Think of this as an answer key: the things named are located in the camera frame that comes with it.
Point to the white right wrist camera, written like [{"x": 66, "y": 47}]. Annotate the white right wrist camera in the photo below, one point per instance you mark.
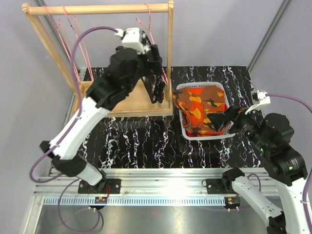
[{"x": 260, "y": 100}]

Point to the orange patterned trousers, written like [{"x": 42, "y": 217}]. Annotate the orange patterned trousers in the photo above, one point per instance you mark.
[{"x": 195, "y": 103}]

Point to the pink wire hanger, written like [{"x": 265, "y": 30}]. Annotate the pink wire hanger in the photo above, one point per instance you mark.
[
  {"x": 149, "y": 29},
  {"x": 67, "y": 51},
  {"x": 77, "y": 30}
]

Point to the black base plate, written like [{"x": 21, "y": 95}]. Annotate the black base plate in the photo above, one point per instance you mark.
[
  {"x": 216, "y": 187},
  {"x": 111, "y": 186}
]

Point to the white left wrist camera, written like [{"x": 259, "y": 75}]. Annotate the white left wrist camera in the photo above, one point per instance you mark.
[{"x": 134, "y": 38}]

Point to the aluminium mounting rail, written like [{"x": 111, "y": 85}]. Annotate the aluminium mounting rail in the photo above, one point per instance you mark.
[{"x": 161, "y": 182}]

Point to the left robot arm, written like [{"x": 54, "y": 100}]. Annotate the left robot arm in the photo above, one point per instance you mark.
[{"x": 126, "y": 67}]

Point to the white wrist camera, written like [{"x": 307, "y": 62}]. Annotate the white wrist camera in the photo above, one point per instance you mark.
[
  {"x": 260, "y": 100},
  {"x": 134, "y": 38}
]

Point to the white plastic basket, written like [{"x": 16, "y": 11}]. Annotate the white plastic basket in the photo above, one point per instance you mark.
[{"x": 203, "y": 84}]

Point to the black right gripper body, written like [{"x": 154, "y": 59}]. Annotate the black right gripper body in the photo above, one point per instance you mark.
[{"x": 248, "y": 126}]

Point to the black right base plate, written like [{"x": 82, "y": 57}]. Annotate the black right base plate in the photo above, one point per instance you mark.
[{"x": 216, "y": 187}]

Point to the white slotted cable duct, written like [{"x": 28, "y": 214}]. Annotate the white slotted cable duct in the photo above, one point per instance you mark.
[{"x": 142, "y": 201}]

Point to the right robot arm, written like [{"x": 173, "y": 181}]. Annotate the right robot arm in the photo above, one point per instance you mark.
[{"x": 284, "y": 165}]

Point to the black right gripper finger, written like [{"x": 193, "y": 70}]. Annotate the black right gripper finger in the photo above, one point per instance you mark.
[
  {"x": 234, "y": 111},
  {"x": 221, "y": 121}
]

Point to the black white patterned trousers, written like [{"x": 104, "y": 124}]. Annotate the black white patterned trousers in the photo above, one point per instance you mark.
[{"x": 154, "y": 86}]

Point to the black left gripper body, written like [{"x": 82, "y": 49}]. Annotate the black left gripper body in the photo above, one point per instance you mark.
[{"x": 150, "y": 68}]

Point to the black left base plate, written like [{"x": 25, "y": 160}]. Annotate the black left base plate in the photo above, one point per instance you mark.
[{"x": 111, "y": 186}]

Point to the wooden clothes rack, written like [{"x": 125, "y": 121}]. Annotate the wooden clothes rack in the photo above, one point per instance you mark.
[{"x": 138, "y": 103}]

